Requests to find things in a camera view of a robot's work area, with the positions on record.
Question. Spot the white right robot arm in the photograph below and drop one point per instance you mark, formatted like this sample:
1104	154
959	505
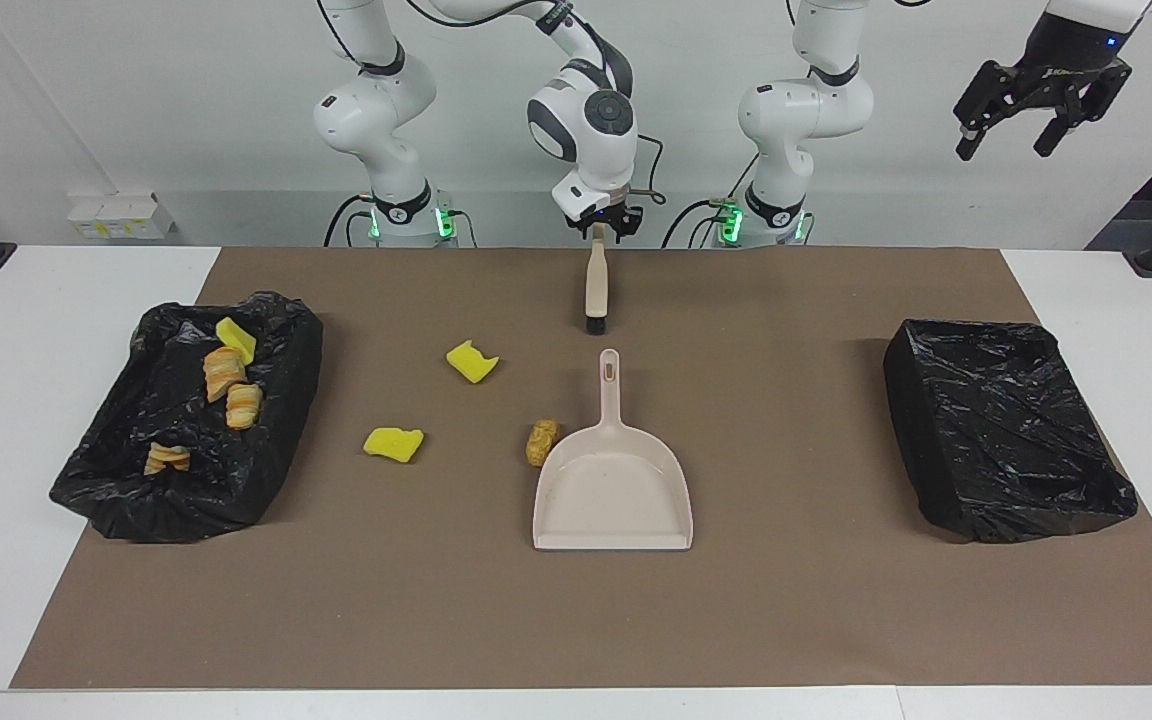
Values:
376	100

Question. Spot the brown table mat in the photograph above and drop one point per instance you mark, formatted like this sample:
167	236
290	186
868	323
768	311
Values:
436	600

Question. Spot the notched yellow sponge piece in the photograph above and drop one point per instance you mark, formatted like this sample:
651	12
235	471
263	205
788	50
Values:
472	361

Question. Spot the white power box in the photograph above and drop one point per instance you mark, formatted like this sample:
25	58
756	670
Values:
121	215

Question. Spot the beige plastic dustpan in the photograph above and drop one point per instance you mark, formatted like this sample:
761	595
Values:
611	490

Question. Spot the black bag-lined bin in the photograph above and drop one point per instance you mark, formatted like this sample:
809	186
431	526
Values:
1006	430
186	500

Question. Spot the golden corn-shaped bread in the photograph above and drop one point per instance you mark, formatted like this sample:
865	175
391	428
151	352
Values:
542	442

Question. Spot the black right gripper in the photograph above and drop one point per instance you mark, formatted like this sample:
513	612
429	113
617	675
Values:
604	212

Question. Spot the beige hand brush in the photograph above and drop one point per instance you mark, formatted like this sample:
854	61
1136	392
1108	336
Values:
596	285

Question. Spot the pale lumpy bread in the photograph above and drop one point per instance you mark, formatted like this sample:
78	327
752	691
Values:
243	405

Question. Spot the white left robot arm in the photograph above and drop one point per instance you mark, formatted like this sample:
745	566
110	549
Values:
806	100

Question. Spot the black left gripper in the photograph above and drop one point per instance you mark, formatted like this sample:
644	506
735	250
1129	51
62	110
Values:
1071	55

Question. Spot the striped croissant bread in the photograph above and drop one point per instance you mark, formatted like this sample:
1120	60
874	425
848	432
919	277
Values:
223	372

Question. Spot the small yellow sponge piece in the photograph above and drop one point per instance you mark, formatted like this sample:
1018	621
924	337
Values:
236	338

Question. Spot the oblong yellow sponge piece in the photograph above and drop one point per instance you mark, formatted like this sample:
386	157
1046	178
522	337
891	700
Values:
393	443

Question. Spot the small striped croissant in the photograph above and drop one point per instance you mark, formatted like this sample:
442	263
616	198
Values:
167	459

